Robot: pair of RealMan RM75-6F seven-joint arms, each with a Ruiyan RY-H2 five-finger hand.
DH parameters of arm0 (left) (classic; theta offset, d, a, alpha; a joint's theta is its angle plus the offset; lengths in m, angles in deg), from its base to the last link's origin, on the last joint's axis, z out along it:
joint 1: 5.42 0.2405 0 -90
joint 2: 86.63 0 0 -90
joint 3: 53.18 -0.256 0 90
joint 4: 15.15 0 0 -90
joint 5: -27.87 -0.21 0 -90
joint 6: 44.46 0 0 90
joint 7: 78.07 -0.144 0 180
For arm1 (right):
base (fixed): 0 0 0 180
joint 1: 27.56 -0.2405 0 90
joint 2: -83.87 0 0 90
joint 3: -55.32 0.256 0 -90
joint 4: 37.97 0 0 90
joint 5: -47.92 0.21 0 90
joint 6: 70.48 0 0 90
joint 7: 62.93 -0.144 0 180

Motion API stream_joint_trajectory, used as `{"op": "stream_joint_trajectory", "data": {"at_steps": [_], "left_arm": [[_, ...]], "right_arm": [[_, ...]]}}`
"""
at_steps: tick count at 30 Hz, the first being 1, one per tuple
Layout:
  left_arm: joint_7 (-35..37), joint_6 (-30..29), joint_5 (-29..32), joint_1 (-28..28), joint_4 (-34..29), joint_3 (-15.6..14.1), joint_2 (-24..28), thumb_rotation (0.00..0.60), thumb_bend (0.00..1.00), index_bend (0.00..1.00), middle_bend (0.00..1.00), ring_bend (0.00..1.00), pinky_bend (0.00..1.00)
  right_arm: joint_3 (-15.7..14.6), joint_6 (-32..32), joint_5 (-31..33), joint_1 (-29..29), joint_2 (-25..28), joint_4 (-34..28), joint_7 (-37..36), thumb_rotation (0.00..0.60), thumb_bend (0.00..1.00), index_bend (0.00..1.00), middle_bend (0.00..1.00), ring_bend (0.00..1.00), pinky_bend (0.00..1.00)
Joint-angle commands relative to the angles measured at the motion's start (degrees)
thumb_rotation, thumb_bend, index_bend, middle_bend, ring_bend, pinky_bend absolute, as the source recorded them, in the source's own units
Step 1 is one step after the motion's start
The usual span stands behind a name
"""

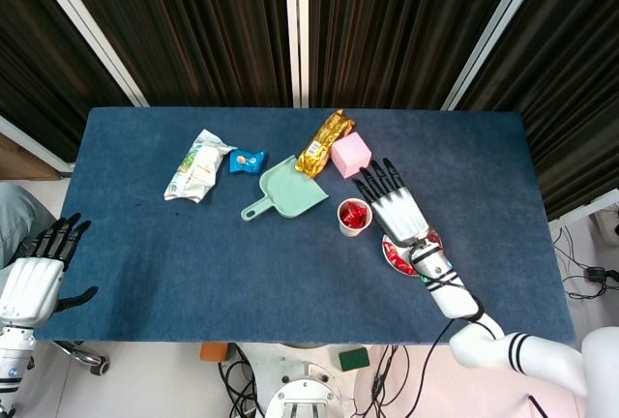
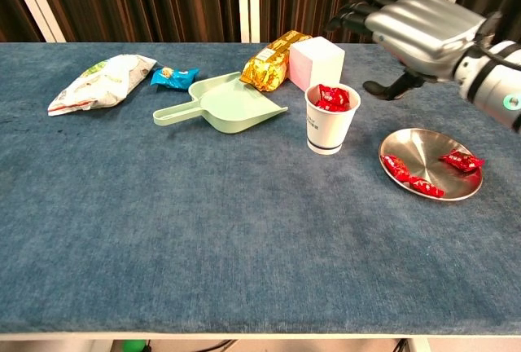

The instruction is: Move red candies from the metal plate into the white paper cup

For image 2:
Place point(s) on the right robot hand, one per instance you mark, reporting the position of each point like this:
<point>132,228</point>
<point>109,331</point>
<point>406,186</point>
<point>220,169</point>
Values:
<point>427,26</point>

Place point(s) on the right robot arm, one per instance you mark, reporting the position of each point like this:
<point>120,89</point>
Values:
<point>492,79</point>

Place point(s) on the silver metal plate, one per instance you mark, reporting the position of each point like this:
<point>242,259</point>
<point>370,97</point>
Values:
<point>423,152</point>

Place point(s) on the white paper cup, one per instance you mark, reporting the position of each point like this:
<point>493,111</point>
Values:
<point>325,132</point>

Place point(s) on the pink foam cube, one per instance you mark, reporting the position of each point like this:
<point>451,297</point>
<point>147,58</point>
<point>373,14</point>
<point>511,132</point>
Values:
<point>313,62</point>

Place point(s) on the gold foil snack package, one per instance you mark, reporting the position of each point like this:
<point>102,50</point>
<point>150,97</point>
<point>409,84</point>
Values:
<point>264,67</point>

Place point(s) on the mint green plastic dustpan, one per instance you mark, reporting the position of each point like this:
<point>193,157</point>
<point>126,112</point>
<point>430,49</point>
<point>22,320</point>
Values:
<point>232,107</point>

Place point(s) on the blue snack packet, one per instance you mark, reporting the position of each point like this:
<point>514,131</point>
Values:
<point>175,77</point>

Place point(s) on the blue table cloth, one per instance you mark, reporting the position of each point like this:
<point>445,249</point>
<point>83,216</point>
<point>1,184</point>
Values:
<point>203,225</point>

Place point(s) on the white table leg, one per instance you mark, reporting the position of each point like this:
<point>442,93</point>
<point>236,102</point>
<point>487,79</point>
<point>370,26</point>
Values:
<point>419,346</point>

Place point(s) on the white green snack bag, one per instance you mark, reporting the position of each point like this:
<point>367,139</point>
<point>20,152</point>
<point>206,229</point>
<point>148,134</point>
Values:
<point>106,83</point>

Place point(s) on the small bright green object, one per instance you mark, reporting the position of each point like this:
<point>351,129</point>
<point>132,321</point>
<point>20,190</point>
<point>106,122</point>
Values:
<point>134,346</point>

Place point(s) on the white double frame post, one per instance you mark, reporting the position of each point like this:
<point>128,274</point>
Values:
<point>243,1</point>

